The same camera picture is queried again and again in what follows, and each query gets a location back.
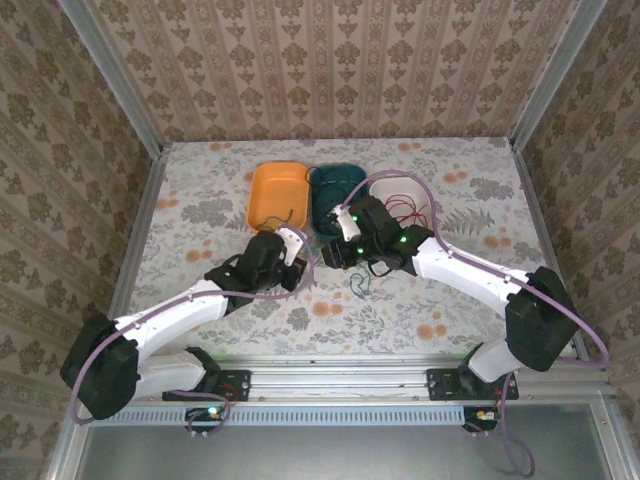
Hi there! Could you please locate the red cable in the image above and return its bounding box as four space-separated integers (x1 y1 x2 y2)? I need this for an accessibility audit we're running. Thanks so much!
383 194 432 225

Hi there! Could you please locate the white plastic tray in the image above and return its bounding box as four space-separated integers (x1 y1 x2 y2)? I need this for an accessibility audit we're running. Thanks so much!
367 174 434 237

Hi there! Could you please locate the teal plastic tray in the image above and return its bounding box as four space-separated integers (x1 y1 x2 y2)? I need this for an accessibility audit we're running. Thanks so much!
305 162 370 247

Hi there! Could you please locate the orange plastic tray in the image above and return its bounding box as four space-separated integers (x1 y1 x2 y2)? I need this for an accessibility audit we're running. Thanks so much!
246 160 310 235

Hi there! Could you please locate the floral tablecloth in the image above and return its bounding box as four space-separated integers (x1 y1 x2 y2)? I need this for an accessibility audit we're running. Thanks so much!
107 137 576 359

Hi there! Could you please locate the aluminium front rail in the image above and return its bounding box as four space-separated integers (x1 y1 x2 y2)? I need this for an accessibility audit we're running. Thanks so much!
124 352 610 402

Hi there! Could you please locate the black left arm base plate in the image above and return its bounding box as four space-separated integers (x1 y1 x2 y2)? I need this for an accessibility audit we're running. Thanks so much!
162 368 252 403

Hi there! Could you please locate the aluminium side rail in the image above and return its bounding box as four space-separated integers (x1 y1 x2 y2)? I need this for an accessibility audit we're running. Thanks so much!
93 144 170 366
508 137 593 365

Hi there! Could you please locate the grey slotted cable duct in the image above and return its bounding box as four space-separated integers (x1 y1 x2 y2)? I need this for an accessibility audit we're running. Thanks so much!
119 403 467 427

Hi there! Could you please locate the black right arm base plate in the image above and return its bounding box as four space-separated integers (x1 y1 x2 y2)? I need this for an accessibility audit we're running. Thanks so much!
426 367 519 401

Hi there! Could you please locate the aluminium frame post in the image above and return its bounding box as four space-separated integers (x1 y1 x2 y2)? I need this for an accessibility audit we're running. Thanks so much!
508 0 609 149
57 0 165 157

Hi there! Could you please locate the aluminium frame beam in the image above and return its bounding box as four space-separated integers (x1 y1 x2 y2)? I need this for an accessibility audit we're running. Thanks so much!
589 364 640 480
47 417 95 480

